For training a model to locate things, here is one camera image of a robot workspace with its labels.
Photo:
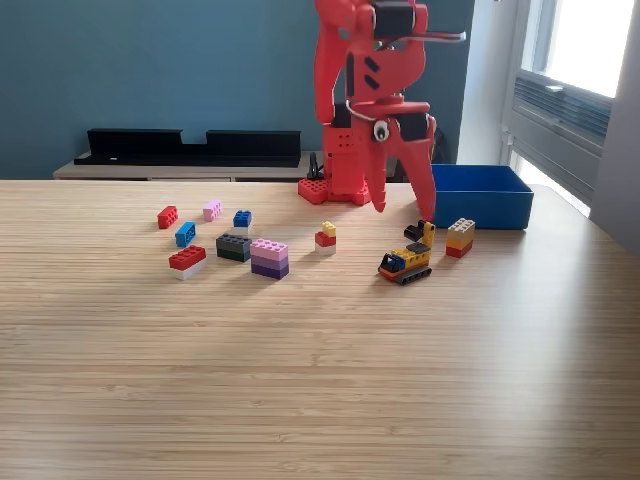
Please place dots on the blue plastic bin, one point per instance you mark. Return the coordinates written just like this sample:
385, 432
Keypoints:
480, 207

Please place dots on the small yellow toy digger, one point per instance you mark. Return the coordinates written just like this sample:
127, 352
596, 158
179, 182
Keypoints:
410, 257

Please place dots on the pink purple brick stack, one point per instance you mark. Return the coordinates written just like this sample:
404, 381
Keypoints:
270, 260

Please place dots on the grey dark green brick stack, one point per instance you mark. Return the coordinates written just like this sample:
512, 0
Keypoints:
233, 247

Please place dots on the dark wooden chair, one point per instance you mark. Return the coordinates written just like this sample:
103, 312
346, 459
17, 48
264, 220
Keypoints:
440, 145

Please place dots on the black table clamp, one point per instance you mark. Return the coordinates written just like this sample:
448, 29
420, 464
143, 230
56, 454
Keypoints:
314, 170

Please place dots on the tan orange red brick stack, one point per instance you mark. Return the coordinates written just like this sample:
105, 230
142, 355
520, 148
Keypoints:
460, 237

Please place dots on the yellow red white brick stack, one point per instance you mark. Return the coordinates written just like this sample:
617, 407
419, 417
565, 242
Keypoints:
325, 240

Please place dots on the grey window heater unit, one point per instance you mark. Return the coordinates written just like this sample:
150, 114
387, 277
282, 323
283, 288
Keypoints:
560, 130

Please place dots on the blue white brick stack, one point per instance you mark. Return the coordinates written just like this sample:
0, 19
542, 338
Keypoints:
242, 218

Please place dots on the bright window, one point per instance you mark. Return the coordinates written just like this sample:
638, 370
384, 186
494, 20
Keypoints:
585, 40

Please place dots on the pale wooden sideboard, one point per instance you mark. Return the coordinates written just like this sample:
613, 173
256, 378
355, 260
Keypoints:
175, 172

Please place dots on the light blue brick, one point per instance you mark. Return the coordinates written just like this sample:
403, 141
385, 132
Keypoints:
185, 234

